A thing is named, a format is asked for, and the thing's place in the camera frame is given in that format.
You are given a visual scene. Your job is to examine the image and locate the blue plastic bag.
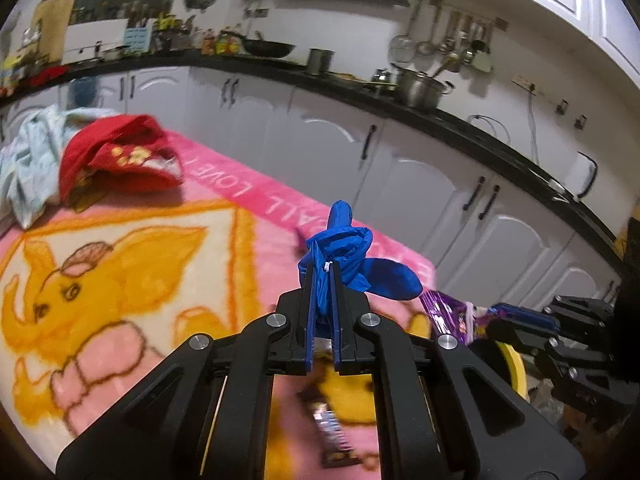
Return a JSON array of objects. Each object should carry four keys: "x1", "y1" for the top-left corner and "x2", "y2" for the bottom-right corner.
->
[{"x1": 297, "y1": 200, "x2": 424, "y2": 333}]

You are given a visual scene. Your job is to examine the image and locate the red rag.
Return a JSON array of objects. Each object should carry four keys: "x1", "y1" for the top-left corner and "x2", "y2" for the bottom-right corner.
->
[{"x1": 27, "y1": 67, "x2": 63, "y2": 86}]

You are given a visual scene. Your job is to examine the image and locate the red embroidered cloth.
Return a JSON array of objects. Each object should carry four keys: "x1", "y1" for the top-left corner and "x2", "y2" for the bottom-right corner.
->
[{"x1": 59, "y1": 115, "x2": 183, "y2": 206}]

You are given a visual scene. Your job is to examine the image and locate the wooden cutting board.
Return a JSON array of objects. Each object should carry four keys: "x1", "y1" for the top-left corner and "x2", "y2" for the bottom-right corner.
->
[{"x1": 31, "y1": 0, "x2": 77, "y2": 51}]

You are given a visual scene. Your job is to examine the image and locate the pink elephant print blanket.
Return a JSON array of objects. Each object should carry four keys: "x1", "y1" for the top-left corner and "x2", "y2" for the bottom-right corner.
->
[{"x1": 0, "y1": 127, "x2": 436, "y2": 480}]

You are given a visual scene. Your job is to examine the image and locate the black cable loop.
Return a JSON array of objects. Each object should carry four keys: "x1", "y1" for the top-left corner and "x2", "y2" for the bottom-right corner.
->
[{"x1": 467, "y1": 115, "x2": 511, "y2": 143}]

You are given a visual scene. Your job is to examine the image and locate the light blue printed cloth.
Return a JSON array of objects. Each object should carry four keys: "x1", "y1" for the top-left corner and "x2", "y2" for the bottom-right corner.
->
[{"x1": 0, "y1": 106, "x2": 118, "y2": 231}]

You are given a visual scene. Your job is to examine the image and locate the yellow rimmed bin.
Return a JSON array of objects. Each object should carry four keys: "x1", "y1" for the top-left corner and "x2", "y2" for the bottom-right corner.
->
[{"x1": 492, "y1": 340, "x2": 528, "y2": 401}]

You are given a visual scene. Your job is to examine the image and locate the brown chocolate bar wrapper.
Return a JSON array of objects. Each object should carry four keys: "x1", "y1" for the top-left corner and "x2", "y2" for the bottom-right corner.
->
[{"x1": 297, "y1": 389, "x2": 363, "y2": 466}]

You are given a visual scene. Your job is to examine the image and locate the row of condiment bottles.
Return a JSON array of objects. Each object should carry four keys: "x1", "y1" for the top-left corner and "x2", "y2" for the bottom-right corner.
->
[{"x1": 200, "y1": 27, "x2": 246, "y2": 56}]

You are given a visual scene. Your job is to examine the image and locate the white lower cabinets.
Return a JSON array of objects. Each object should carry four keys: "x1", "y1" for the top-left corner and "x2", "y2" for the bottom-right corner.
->
[{"x1": 0, "y1": 65, "x2": 626, "y2": 311}]

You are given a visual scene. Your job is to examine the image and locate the purple candy wrapper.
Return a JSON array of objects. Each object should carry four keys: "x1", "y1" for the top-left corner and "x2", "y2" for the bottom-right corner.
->
[{"x1": 420, "y1": 290, "x2": 501, "y2": 346}]

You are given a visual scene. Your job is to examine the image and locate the row of hanging utensils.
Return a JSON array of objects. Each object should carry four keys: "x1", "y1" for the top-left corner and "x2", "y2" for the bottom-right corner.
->
[{"x1": 389, "y1": 0, "x2": 496, "y2": 73}]

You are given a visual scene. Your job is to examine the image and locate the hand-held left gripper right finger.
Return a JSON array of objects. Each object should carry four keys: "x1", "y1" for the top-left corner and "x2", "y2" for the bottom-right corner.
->
[{"x1": 327, "y1": 260, "x2": 586, "y2": 480}]

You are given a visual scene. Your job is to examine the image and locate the black wok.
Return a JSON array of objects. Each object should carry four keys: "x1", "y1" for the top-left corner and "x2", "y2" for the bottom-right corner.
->
[{"x1": 239, "y1": 35, "x2": 297, "y2": 59}]

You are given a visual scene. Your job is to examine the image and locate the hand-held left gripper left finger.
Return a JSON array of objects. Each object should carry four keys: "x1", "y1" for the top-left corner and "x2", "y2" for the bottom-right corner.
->
[{"x1": 55, "y1": 260, "x2": 323, "y2": 480}]

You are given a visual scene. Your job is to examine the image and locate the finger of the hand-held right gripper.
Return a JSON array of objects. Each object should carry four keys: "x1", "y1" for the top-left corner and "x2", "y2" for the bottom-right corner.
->
[
  {"x1": 486, "y1": 319, "x2": 556, "y2": 363},
  {"x1": 492, "y1": 302, "x2": 561, "y2": 329}
]

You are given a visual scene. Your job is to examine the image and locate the group of glass jars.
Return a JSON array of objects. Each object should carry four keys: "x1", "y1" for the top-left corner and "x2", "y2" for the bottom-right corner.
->
[{"x1": 152, "y1": 12, "x2": 198, "y2": 51}]

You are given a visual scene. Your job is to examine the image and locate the steel cooking pot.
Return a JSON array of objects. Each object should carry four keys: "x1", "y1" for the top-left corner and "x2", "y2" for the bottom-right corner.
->
[{"x1": 392, "y1": 64, "x2": 456, "y2": 111}]

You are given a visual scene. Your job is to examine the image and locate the blue utensil holder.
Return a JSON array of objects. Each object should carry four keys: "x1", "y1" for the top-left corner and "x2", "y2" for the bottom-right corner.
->
[{"x1": 122, "y1": 26, "x2": 151, "y2": 53}]

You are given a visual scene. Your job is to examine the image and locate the white dish box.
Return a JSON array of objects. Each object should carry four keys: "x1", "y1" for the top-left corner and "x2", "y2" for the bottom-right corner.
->
[{"x1": 62, "y1": 19, "x2": 131, "y2": 63}]

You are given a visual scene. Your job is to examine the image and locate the black kitchen countertop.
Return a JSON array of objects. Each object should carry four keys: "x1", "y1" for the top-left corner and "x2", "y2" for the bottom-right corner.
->
[{"x1": 0, "y1": 49, "x2": 626, "y2": 263}]

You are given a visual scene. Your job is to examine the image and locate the metal cup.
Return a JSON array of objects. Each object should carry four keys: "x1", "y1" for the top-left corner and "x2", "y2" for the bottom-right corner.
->
[{"x1": 306, "y1": 48, "x2": 334, "y2": 73}]

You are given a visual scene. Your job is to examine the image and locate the grey power cable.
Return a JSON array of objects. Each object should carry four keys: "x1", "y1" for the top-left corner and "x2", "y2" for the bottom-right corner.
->
[{"x1": 527, "y1": 92, "x2": 542, "y2": 161}]

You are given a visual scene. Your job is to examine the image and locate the white jug with black handle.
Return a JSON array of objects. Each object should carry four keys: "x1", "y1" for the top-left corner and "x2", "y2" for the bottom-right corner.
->
[{"x1": 567, "y1": 151, "x2": 598, "y2": 200}]

